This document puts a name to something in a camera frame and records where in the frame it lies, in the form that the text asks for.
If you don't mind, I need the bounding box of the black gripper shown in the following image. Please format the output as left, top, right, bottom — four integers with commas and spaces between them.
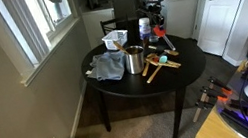
134, 0, 168, 32

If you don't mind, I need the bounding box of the wooden spoon in tin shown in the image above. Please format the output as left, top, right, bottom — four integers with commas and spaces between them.
112, 38, 131, 58

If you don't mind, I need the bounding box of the dark handled wooden spoon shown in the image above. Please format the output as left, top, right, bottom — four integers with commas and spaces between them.
147, 40, 181, 61

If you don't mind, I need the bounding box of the orange spatula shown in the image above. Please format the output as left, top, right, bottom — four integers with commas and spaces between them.
152, 23, 177, 54

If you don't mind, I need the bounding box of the teal spatula wooden handle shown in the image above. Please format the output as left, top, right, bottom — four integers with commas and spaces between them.
143, 54, 173, 85

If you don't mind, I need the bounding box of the black clamp orange handle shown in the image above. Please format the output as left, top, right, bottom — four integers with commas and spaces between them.
200, 82, 230, 106
208, 74, 234, 98

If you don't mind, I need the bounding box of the white jar blue label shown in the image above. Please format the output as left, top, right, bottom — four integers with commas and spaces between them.
136, 16, 154, 41

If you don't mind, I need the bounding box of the silver metal tin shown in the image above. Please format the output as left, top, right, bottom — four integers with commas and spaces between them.
123, 44, 149, 77

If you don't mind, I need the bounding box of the clear glass mug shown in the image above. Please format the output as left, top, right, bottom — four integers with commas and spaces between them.
148, 32, 162, 44

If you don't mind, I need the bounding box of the white framed window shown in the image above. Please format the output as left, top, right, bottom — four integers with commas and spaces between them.
0, 0, 91, 91

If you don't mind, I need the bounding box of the black clamp wooden handle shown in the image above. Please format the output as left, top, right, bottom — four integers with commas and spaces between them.
189, 96, 220, 123

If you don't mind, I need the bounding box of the round black table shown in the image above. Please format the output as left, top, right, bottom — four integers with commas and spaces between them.
77, 26, 220, 138

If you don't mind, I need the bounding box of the white cardboard box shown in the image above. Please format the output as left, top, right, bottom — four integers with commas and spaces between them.
100, 28, 132, 53

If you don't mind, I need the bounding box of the small white paper scrap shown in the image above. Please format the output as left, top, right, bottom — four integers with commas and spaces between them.
84, 69, 94, 76

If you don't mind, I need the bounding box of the wooden stand top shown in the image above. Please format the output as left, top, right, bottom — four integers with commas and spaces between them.
190, 104, 245, 138

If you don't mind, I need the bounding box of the white kitchen cabinet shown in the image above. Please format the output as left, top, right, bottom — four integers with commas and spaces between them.
81, 7, 121, 51

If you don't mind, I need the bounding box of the blue cloth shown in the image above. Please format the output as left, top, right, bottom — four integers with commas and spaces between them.
87, 48, 131, 85

